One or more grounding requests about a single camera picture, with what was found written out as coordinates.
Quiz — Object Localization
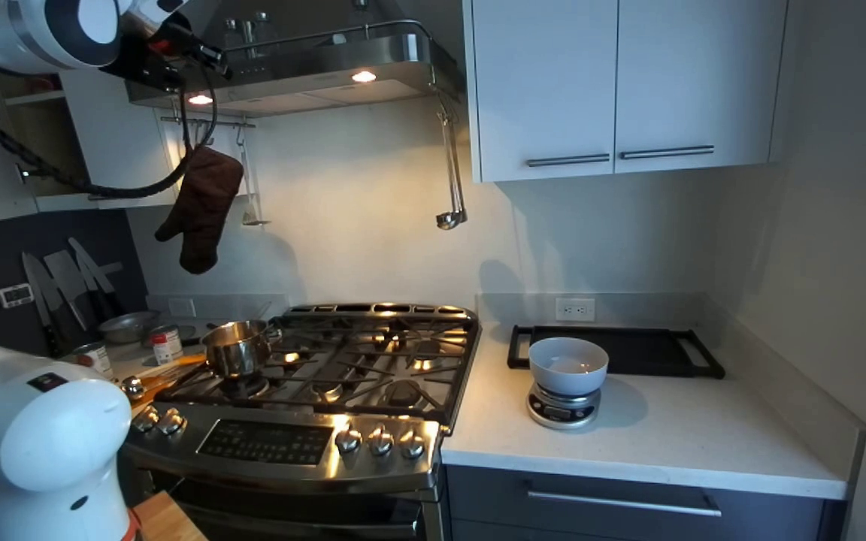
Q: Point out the stainless steel gas stove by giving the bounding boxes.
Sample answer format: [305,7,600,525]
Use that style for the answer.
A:
[118,302,482,541]

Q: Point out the small white kitchen timer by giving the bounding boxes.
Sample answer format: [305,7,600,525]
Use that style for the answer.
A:
[0,283,35,310]

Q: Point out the steel saucepan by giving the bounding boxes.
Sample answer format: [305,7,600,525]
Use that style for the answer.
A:
[201,319,284,379]

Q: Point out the wooden spatula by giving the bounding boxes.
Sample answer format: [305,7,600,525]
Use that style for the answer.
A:
[128,353,209,408]

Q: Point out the shallow metal bowl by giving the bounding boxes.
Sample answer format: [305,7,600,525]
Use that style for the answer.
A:
[98,310,160,346]

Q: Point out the open white wall cabinet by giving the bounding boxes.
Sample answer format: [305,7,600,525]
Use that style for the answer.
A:
[0,60,180,225]

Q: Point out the stainless steel range hood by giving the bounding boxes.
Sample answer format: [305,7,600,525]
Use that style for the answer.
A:
[126,0,468,118]

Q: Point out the black tray with handles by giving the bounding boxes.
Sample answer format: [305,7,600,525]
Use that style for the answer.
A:
[507,324,727,380]

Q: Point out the grey drawer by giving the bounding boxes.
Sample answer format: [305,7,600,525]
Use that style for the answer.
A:
[446,464,829,541]

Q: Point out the oven door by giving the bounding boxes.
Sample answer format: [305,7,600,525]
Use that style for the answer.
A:
[120,457,446,541]

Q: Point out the steel utensil rod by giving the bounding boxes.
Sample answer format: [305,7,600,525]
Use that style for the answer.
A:
[160,115,258,129]

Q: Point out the tin can with white label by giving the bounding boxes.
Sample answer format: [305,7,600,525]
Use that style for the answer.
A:
[71,341,115,379]

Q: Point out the round steel kitchen scale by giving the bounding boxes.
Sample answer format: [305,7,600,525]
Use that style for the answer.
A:
[525,381,603,431]

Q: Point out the tin can with red label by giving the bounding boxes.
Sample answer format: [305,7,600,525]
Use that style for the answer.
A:
[148,324,185,367]

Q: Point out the oven door handle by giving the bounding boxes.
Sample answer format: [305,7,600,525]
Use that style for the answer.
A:
[176,499,425,539]

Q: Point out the steel ladle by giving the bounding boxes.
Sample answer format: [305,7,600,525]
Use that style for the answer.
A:
[435,94,470,231]

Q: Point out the white bowl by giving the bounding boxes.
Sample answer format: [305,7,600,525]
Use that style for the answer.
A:
[528,336,610,398]

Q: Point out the white wall socket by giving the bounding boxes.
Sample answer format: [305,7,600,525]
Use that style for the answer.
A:
[554,297,598,323]

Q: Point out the steel cabinet door handle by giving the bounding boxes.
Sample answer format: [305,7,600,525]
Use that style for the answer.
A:
[525,153,612,168]
[619,144,716,161]

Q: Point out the brown oven mitt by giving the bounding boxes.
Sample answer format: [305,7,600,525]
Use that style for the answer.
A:
[154,145,245,276]

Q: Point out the steel drawer handle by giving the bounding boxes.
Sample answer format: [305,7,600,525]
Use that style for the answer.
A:
[526,489,723,518]

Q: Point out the kitchen knife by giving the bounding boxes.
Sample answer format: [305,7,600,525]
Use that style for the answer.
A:
[43,249,92,332]
[67,237,124,318]
[21,252,59,355]

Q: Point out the white cabinet door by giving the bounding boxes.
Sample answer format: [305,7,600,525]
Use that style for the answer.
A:
[614,0,789,176]
[470,0,619,183]

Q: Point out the steel slotted spatula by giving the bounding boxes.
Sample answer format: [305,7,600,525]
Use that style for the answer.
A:
[235,124,271,228]

